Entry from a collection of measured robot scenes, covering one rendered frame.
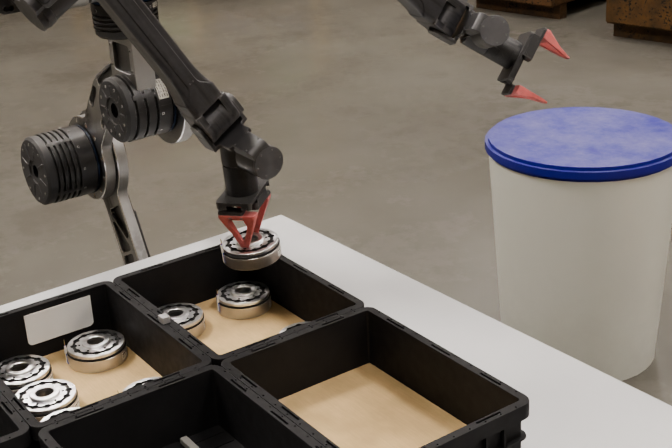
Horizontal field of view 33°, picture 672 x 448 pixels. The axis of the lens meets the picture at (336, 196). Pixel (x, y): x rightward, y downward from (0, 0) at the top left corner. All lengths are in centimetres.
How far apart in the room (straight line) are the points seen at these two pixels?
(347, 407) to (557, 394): 46
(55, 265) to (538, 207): 209
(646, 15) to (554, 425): 551
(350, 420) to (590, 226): 158
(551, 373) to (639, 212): 118
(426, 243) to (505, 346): 220
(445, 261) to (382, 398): 246
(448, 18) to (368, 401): 74
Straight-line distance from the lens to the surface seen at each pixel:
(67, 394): 192
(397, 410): 184
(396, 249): 441
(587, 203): 322
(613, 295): 338
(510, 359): 224
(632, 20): 743
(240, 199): 193
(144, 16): 178
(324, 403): 186
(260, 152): 184
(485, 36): 209
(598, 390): 215
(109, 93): 243
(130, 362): 205
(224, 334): 210
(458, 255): 434
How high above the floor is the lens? 181
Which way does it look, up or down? 21 degrees down
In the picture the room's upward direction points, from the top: 3 degrees counter-clockwise
